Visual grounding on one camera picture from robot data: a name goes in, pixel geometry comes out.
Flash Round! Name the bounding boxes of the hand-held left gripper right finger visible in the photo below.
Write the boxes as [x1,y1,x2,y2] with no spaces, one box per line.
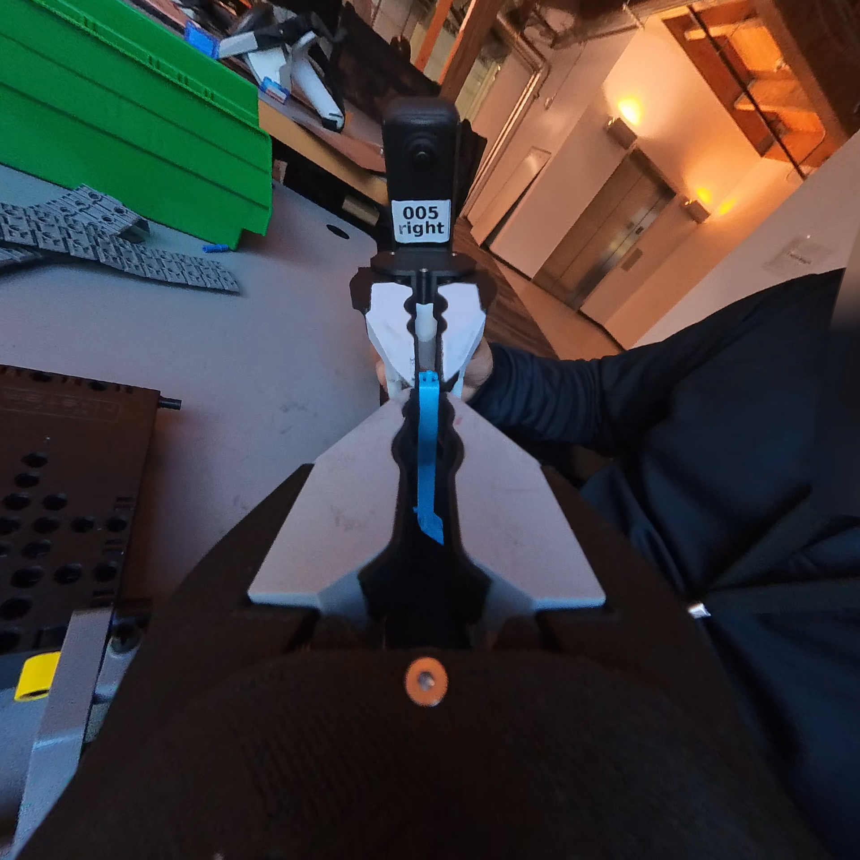
[440,393,607,624]

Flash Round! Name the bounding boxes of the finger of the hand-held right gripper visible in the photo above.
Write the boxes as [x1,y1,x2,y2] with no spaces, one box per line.
[365,282,423,392]
[435,282,488,397]

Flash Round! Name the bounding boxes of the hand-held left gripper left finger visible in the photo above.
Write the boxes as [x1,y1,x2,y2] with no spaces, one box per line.
[247,390,412,622]

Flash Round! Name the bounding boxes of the blue plastic lever tool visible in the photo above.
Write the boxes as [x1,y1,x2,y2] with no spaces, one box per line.
[412,370,446,546]

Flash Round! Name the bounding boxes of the black controller box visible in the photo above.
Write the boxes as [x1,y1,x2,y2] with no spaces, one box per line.
[0,365,162,656]

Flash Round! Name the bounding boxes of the person's right forearm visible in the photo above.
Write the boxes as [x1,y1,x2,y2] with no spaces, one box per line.
[467,269,847,464]

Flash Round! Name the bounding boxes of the person's right hand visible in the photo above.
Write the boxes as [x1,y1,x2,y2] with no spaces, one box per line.
[462,339,495,405]

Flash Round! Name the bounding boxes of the white plastic part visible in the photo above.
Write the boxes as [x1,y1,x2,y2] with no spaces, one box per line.
[218,30,283,61]
[285,40,347,132]

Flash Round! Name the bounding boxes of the elevator door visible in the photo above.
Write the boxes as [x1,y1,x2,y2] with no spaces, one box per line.
[537,151,676,311]

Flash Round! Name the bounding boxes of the grey studded track strip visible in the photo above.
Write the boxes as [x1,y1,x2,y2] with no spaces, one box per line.
[0,185,150,244]
[0,202,241,294]

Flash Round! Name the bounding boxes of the green plastic bin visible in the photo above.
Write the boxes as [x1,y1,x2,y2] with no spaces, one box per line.
[0,0,273,251]

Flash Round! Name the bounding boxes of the grey plastic beam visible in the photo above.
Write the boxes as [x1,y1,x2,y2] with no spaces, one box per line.
[13,608,114,854]

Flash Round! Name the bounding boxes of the wooden staircase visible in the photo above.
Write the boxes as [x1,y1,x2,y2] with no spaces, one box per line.
[662,0,851,179]

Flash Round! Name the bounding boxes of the wooden post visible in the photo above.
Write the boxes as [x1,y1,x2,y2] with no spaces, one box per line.
[413,0,508,102]

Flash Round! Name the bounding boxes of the white wall sign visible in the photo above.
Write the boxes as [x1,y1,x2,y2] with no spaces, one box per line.
[762,235,835,278]

